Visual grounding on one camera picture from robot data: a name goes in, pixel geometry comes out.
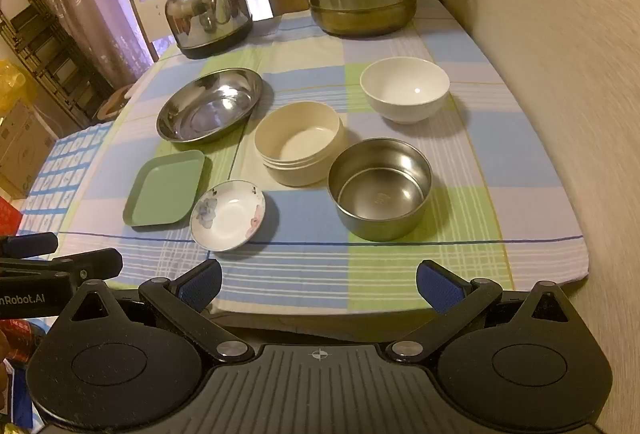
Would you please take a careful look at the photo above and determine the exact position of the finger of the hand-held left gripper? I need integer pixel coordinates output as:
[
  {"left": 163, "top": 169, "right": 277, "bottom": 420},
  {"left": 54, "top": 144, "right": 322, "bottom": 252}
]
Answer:
[
  {"left": 0, "top": 250, "right": 123, "bottom": 293},
  {"left": 0, "top": 232, "right": 58, "bottom": 261}
]

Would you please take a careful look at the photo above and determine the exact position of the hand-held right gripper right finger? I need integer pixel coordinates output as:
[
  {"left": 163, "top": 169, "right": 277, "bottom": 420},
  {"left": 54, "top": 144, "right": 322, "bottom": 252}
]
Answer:
[{"left": 387, "top": 259, "right": 588, "bottom": 362}]

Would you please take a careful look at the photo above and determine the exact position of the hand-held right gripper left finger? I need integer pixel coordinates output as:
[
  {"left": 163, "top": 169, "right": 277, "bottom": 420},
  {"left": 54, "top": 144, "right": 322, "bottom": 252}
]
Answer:
[{"left": 55, "top": 259, "right": 251, "bottom": 361}]

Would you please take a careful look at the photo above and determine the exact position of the small floral white dish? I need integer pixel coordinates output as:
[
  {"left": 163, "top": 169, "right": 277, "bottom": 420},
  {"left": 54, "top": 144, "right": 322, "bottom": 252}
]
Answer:
[{"left": 190, "top": 180, "right": 266, "bottom": 252}]

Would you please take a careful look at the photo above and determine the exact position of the green square plate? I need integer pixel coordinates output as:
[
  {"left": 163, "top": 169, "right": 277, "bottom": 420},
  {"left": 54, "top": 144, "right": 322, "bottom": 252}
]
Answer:
[{"left": 123, "top": 150, "right": 207, "bottom": 230}]

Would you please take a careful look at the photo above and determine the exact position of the stainless steel bowl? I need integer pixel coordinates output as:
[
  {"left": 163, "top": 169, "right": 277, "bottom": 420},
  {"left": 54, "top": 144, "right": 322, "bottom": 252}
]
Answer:
[{"left": 327, "top": 137, "right": 433, "bottom": 242}]

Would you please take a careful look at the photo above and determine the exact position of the cream plastic bowl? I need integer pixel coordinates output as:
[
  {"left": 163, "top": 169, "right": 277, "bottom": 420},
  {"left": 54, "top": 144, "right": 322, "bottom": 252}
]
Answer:
[{"left": 254, "top": 101, "right": 347, "bottom": 187}]

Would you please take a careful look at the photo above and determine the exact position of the round stainless steel plate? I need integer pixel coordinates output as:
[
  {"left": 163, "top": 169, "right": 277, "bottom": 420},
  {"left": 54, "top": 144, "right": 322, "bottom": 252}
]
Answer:
[{"left": 156, "top": 67, "right": 264, "bottom": 145}]

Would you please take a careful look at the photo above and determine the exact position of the white ceramic bowl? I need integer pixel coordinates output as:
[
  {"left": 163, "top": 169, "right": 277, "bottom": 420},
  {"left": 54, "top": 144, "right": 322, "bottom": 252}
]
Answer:
[{"left": 360, "top": 57, "right": 451, "bottom": 125}]

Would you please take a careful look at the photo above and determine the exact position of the blue grid patterned cloth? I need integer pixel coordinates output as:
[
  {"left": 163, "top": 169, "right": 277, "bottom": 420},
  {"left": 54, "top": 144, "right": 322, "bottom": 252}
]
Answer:
[{"left": 17, "top": 121, "right": 113, "bottom": 235}]

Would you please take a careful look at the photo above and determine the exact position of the cardboard box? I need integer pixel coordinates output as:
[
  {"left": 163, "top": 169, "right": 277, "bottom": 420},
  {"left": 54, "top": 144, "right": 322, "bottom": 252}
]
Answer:
[{"left": 0, "top": 101, "right": 57, "bottom": 200}]

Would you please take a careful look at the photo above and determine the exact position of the pastel checked tablecloth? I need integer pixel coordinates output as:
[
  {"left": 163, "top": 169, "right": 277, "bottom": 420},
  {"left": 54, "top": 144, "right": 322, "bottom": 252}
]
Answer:
[{"left": 17, "top": 0, "right": 591, "bottom": 315}]

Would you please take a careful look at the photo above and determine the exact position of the yellow plastic bag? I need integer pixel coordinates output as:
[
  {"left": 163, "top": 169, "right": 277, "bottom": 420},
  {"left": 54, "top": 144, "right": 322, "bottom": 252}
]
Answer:
[{"left": 0, "top": 59, "right": 37, "bottom": 115}]

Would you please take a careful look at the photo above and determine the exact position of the small waste bin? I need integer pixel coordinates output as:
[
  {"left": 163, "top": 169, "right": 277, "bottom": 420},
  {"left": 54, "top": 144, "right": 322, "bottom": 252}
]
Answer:
[{"left": 97, "top": 84, "right": 135, "bottom": 121}]

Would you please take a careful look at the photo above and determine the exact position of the dark metal shelf rack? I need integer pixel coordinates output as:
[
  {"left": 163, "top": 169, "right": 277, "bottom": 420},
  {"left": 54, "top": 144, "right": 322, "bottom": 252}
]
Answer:
[{"left": 0, "top": 0, "right": 116, "bottom": 140}]

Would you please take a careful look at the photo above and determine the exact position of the white wooden chair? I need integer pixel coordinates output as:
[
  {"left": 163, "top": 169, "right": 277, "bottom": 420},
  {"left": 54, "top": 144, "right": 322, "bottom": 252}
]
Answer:
[{"left": 129, "top": 0, "right": 181, "bottom": 62}]

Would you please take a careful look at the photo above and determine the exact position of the stainless steel kettle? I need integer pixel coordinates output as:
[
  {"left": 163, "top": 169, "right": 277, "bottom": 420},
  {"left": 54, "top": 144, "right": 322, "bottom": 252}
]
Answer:
[{"left": 165, "top": 0, "right": 253, "bottom": 60}]

